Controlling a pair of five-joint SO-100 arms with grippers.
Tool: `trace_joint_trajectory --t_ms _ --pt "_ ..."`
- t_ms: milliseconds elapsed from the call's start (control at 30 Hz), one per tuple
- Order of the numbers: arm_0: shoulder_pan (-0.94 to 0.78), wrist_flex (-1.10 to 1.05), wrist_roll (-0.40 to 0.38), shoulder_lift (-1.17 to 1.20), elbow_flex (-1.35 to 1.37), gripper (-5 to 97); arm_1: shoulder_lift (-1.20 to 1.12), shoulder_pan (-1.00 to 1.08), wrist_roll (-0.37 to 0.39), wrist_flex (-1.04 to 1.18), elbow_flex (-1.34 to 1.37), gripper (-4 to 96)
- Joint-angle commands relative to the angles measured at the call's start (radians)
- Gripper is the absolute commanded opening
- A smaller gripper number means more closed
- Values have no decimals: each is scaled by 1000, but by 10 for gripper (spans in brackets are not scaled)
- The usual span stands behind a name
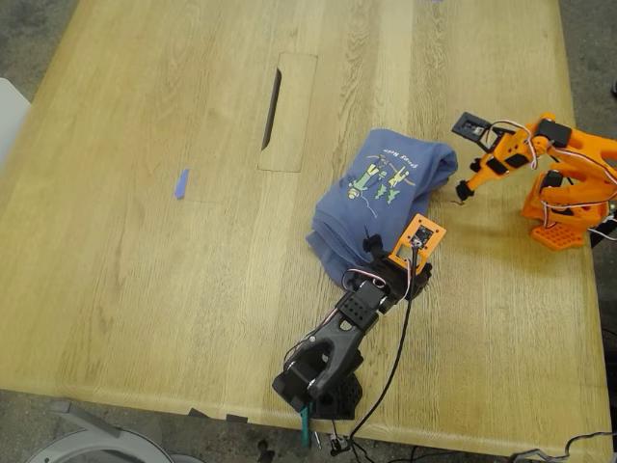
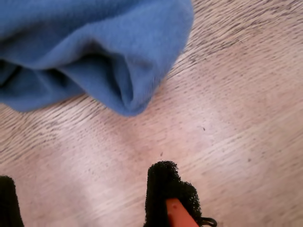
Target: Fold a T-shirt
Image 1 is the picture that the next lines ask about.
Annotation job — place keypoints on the blue printed T-shirt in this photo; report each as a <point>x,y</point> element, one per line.
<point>337,226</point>

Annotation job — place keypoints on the black table clamp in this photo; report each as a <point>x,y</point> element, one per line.
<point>605,236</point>

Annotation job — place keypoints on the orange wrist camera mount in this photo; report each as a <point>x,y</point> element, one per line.
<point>402,251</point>

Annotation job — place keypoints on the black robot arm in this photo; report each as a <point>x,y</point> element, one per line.
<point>337,337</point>

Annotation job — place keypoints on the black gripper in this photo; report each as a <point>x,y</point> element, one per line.
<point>382,262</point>

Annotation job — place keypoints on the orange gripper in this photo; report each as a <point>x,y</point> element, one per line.
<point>478,178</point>

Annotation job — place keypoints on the teal table clamp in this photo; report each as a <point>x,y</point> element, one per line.
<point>304,427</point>

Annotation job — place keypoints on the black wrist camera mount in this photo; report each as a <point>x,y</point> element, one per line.
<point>472,127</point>

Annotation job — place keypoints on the grey plastic chair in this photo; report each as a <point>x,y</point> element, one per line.
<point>87,446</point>

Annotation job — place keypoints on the short blue tape piece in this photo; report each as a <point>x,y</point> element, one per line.
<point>181,183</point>

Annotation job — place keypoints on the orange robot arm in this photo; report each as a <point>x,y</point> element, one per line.
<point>593,149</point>

